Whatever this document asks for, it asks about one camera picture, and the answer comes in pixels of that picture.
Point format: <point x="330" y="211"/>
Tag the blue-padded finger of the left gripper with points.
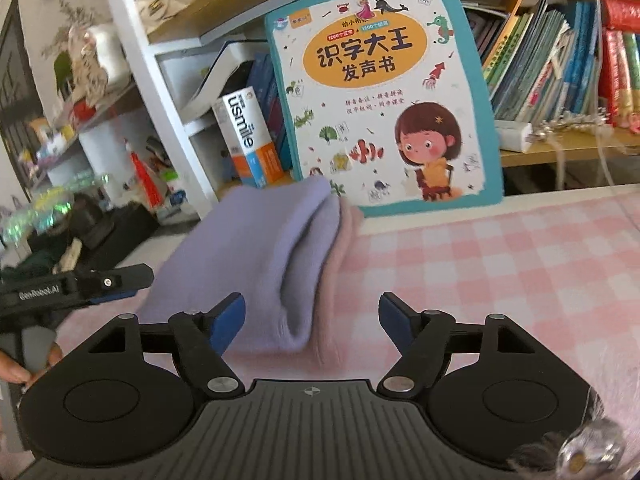
<point x="121" y="283"/>

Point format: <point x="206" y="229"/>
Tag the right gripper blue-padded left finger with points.
<point x="201" y="340"/>

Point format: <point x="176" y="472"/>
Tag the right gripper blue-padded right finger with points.
<point x="421" y="338"/>

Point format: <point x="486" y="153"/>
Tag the purple and pink knit sweater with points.
<point x="282" y="249"/>

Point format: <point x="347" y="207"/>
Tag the person's left hand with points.
<point x="14" y="373"/>

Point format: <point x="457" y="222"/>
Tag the black teapot on stand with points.
<point x="107" y="237"/>

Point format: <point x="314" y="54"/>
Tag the red tassel ornament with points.
<point x="153" y="189"/>

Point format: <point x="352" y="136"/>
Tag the pink checkered table mat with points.
<point x="564" y="266"/>

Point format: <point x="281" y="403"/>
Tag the white usmile box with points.
<point x="244" y="129"/>

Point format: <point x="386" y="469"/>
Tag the white power adapter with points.
<point x="515" y="137"/>

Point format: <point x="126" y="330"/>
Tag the teal children's sound book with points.
<point x="386" y="100"/>

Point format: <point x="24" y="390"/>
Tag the row of leaning books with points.
<point x="538" y="56"/>

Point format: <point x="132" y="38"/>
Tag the red dictionary books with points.
<point x="619" y="77"/>

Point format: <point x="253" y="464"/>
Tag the white shelf frame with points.
<point x="161" y="108"/>

